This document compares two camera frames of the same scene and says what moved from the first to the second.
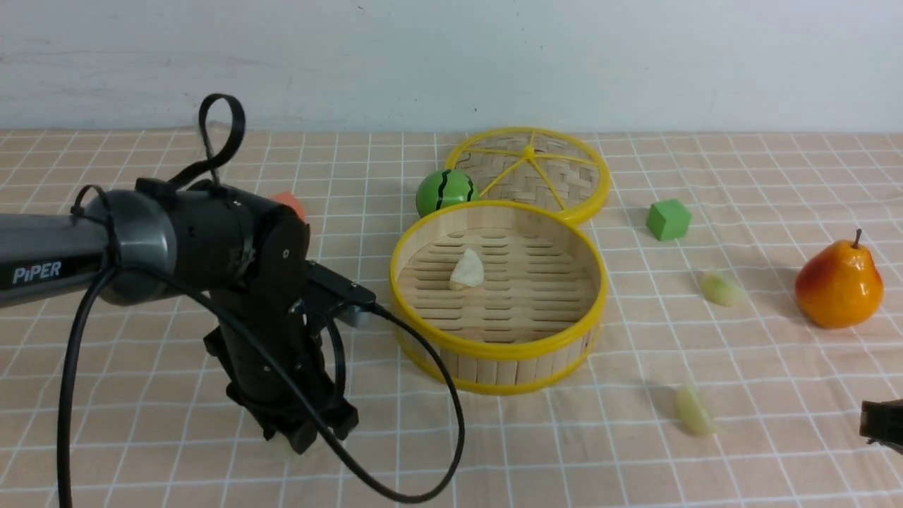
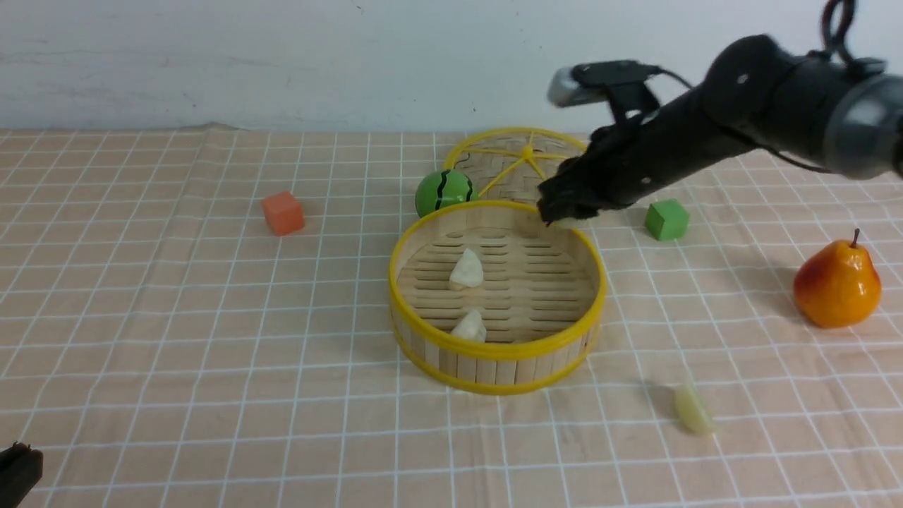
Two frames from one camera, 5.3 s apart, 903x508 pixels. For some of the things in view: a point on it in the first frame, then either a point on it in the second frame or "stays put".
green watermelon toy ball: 441,188 stays put
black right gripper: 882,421 to 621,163
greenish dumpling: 692,410 stays put
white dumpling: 468,271 stays put
